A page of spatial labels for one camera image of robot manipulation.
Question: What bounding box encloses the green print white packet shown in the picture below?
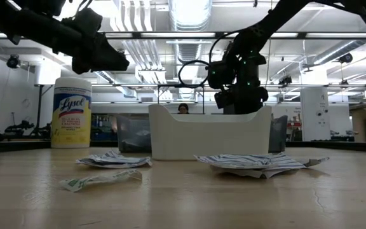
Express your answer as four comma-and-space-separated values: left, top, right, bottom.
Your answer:
58, 169, 143, 193

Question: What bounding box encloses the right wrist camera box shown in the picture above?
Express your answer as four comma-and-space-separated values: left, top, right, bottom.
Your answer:
214, 90, 234, 109

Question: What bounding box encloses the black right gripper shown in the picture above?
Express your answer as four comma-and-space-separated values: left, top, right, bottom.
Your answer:
208, 47, 269, 115

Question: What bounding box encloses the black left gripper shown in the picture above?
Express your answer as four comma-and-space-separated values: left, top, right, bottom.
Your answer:
71, 33, 130, 75

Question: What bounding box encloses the thin hanging cable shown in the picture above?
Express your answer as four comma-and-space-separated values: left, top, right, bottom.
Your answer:
264, 38, 273, 88

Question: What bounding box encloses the white square column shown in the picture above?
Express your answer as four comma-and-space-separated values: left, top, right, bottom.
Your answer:
299, 87, 332, 142

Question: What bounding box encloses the grey translucent plastic bin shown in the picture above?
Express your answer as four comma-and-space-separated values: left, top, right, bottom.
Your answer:
268, 114, 288, 153
116, 114, 152, 153

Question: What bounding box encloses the black rig beam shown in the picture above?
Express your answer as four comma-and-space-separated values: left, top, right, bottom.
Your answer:
0, 31, 366, 41

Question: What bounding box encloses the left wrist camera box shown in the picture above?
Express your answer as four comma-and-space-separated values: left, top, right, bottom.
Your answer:
61, 8, 104, 36

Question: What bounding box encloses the blue striped white packet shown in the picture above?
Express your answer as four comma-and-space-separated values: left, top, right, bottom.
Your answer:
194, 152, 308, 179
76, 149, 153, 169

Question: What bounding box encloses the black background metal frame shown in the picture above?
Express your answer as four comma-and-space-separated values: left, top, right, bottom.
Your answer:
156, 83, 206, 115

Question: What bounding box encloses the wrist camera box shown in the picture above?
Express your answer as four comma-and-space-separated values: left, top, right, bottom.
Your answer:
214, 90, 234, 109
61, 8, 104, 36

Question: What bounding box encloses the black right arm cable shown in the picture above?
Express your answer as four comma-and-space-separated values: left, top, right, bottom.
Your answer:
178, 30, 244, 89

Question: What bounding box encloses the yellow Lysol wipes canister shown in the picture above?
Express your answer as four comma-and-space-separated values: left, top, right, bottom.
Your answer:
50, 76, 93, 149

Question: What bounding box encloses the white plastic bin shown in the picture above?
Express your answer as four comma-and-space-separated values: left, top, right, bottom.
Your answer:
147, 104, 273, 161

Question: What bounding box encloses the black ceiling lamp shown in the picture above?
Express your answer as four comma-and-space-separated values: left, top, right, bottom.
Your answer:
278, 74, 294, 87
6, 53, 21, 69
338, 52, 354, 65

